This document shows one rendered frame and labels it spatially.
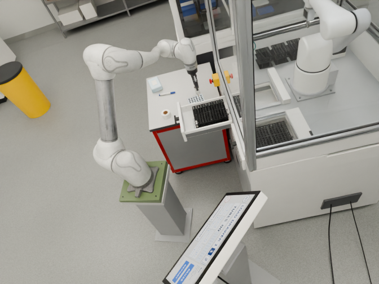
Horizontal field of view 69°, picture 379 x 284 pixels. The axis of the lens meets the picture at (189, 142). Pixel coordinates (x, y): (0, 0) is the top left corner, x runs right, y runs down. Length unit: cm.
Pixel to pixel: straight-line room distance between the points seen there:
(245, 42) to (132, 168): 97
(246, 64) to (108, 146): 102
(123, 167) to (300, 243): 148
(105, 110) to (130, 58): 36
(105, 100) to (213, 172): 140
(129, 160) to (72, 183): 166
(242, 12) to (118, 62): 73
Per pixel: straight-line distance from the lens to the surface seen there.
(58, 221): 305
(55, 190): 327
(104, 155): 175
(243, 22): 91
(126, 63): 145
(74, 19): 564
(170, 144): 229
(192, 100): 217
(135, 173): 163
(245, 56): 98
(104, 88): 161
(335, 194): 216
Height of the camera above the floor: 227
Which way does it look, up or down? 51 degrees down
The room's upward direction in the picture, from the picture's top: 19 degrees counter-clockwise
